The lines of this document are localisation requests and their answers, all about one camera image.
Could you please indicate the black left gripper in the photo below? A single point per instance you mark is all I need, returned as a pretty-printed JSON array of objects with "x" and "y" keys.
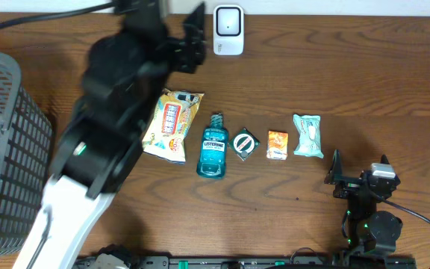
[{"x": 181, "y": 56}]

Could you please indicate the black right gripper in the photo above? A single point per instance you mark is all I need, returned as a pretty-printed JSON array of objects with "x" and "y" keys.
[{"x": 348, "y": 187}]

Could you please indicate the small orange box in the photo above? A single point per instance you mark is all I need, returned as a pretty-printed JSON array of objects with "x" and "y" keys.
[{"x": 277, "y": 145}]

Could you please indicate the yellow snack bag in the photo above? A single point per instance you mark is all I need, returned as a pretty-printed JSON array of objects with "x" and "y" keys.
[{"x": 172, "y": 118}]

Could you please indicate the teal mouthwash bottle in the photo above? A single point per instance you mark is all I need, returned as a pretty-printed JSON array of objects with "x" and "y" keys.
[{"x": 213, "y": 150}]

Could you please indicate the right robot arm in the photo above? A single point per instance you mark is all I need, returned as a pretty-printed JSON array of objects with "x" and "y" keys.
[{"x": 371, "y": 234}]

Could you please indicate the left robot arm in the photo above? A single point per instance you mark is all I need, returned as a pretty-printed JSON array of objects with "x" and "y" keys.
[{"x": 125, "y": 76}]

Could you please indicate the white barcode scanner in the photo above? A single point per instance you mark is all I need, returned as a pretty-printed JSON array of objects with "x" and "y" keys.
[{"x": 228, "y": 24}]

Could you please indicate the grey plastic mesh basket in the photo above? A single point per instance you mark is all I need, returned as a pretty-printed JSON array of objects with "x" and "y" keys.
[{"x": 25, "y": 144}]

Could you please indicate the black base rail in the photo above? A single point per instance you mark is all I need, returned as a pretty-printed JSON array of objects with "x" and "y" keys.
[{"x": 163, "y": 262}]

